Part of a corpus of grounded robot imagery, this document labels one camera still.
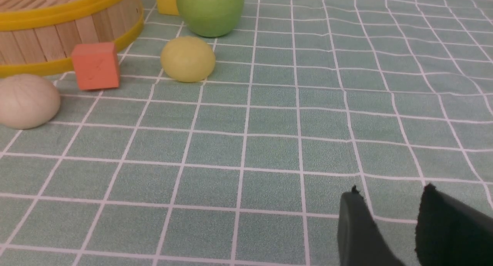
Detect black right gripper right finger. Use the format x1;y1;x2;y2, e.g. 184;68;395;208
414;184;493;266

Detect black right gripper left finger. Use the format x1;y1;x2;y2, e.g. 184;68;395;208
337;186;404;266

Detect yellow bun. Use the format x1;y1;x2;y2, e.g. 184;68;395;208
160;36;216;82

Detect white bun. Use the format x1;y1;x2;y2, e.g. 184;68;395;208
0;74;61;130

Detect bamboo steamer tray yellow rim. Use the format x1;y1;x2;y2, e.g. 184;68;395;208
0;0;143;78

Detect green checkered tablecloth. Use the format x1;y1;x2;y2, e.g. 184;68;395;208
1;0;493;266

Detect green apple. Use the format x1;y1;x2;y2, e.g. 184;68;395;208
176;0;245;37

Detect yellow foam cube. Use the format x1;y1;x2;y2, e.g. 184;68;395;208
156;0;179;16

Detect orange foam cube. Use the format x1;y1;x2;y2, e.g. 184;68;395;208
72;42;120;90

